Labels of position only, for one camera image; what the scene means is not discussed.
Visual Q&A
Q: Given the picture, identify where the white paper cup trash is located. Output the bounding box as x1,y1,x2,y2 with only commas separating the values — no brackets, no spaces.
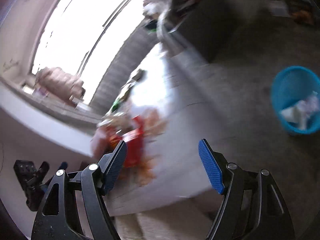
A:
279,91,319,131

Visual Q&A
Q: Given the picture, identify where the dark grey cabinet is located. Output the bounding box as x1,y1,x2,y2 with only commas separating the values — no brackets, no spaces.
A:
171,0,240,62

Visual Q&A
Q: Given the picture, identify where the grey curtain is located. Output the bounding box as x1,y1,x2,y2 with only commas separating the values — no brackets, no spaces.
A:
89,26,158,115

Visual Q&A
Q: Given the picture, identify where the red snack bag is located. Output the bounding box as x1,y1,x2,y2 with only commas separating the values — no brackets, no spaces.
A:
90,108,167,186

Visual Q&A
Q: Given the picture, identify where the pink hanging jacket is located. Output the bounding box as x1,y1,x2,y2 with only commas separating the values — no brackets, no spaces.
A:
36,67,86,104

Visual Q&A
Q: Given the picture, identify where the floral table cloth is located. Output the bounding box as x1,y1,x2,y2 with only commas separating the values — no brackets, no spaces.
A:
106,44,234,216

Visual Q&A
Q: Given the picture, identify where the blue plastic waste basket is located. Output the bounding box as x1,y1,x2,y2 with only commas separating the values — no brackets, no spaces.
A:
271,66,319,135

